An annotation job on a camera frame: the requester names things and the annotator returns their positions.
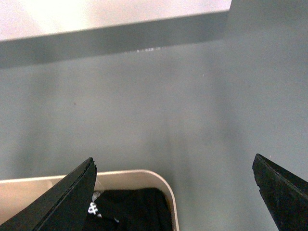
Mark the black printed t-shirt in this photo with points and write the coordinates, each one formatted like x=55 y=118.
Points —
x=130 y=210

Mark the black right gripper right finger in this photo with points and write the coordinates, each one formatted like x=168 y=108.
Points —
x=284 y=194

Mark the beige plastic laundry hamper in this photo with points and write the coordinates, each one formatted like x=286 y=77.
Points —
x=17 y=194

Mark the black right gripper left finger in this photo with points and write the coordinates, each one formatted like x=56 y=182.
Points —
x=63 y=207

